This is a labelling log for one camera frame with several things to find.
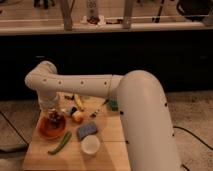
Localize dark purple grapes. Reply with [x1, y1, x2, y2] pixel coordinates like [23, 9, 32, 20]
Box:
[50, 116, 63, 129]

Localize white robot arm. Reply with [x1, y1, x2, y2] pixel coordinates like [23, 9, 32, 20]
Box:
[25, 61, 181, 171]

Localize red bowl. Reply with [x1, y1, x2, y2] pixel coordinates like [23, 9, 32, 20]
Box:
[37, 116, 66, 140]

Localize white black small bottle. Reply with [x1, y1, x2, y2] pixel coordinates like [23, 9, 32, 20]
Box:
[61, 107, 78, 116]

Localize orange round fruit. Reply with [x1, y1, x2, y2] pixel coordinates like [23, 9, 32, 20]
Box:
[72, 111, 84, 123]

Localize yellow banana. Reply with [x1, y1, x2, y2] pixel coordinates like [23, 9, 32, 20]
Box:
[74, 94, 85, 111]

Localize blue sponge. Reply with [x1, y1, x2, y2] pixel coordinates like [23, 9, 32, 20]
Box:
[77, 122, 98, 140]

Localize black and white marker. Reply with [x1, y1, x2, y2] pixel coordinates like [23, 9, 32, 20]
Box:
[89, 99, 109, 118]

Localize white cup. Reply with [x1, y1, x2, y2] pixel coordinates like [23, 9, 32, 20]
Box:
[81, 135, 100, 155]

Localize green sponge block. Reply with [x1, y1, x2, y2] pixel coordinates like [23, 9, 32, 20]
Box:
[108, 100, 118, 111]

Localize wooden table leg left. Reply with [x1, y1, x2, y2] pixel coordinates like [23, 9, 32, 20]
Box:
[59, 0, 73, 31]

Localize wooden table leg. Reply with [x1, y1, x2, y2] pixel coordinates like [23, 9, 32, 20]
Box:
[59, 0, 73, 31]
[122, 0, 133, 29]

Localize wooden table leg right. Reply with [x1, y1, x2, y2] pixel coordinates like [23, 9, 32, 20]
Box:
[122, 0, 133, 29]

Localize black floor cable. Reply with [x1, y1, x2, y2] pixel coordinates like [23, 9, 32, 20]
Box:
[173, 125, 213, 151]

